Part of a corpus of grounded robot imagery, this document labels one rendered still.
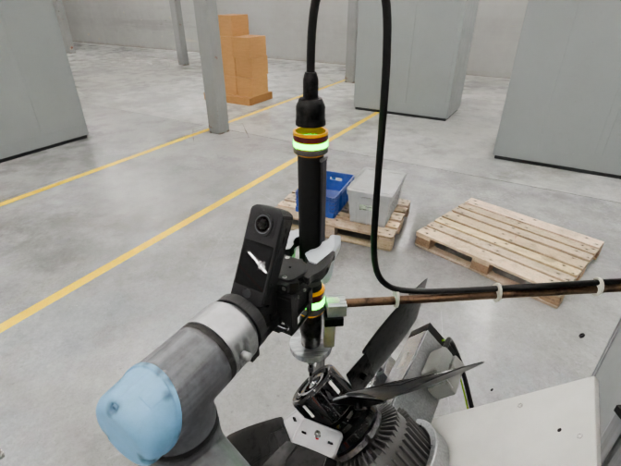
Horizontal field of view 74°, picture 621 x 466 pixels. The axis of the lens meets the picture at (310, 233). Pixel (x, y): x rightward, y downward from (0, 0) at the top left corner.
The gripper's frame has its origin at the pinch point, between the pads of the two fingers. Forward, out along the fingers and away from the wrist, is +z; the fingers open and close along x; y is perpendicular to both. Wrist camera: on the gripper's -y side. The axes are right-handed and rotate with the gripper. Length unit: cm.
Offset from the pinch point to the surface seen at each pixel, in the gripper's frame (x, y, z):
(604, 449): 55, 62, 38
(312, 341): 0.9, 18.0, -3.9
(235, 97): -535, 152, 618
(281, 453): -3.1, 44.7, -8.7
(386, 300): 9.9, 11.3, 3.7
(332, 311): 3.3, 11.9, -2.1
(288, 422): -9, 54, 3
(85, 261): -284, 165, 108
